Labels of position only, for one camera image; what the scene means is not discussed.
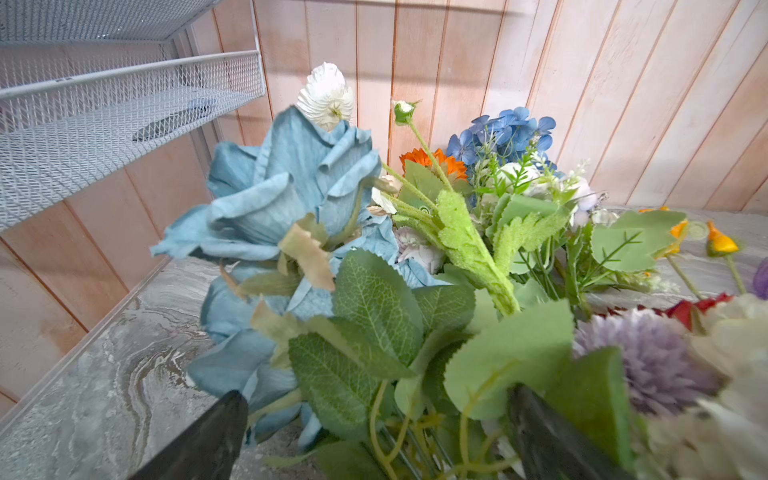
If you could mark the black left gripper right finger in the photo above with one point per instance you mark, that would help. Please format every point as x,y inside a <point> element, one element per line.
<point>549,446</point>

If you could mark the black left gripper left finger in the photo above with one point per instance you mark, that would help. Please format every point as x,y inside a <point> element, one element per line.
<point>207,449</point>

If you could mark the pastel mixed flower bouquet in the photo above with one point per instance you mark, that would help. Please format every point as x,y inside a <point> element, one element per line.
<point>698,381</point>

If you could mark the light blue rose bunch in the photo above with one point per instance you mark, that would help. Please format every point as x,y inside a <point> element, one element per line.
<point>259,193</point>

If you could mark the yellow poppy flower stem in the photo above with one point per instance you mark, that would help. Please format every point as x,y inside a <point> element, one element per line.
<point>718,246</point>

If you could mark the white ranunculus flower stem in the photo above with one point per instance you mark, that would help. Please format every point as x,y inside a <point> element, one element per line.
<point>326,99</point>

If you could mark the red rose flower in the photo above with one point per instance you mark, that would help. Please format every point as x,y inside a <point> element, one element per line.
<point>685,310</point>

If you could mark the white small-flower green bunch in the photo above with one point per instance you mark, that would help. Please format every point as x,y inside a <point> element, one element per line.
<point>517,230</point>

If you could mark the blue hydrangea flower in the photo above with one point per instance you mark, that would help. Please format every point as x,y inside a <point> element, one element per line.
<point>510,136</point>

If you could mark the white wire mesh shelf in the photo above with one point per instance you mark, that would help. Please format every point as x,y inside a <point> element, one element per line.
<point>87,87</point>

